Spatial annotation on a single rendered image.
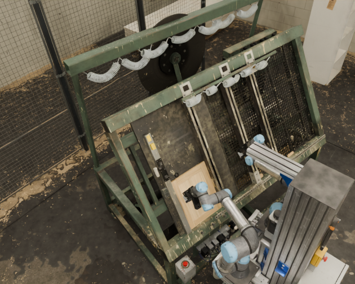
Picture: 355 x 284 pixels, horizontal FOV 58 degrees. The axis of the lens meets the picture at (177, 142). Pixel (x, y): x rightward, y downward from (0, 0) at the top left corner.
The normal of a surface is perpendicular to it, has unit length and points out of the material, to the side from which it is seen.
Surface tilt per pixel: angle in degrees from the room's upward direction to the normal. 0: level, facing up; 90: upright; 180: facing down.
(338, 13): 90
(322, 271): 0
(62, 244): 0
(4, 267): 0
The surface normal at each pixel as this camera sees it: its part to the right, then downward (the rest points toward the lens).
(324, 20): -0.67, 0.54
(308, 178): -0.05, -0.72
